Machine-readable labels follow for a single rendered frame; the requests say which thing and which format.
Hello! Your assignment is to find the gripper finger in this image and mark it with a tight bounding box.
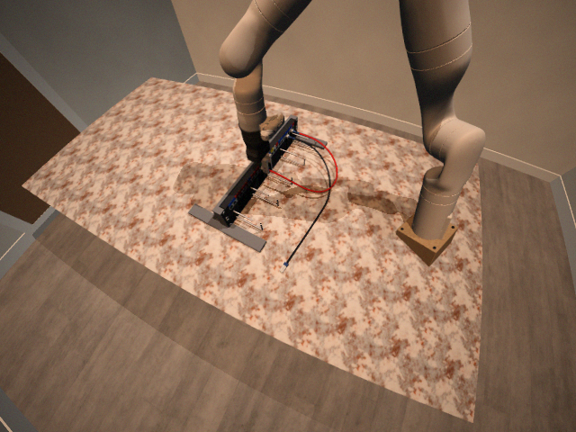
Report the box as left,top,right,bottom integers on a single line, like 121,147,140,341
265,153,273,170
261,157,270,174

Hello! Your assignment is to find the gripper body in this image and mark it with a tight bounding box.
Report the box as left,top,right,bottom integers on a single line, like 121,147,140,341
237,107,284,163

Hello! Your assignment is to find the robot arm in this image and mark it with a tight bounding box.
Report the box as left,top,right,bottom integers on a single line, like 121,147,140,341
219,0,486,240

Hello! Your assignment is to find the dark grey metal rack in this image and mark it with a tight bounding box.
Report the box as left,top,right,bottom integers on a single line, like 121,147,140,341
188,115,324,252

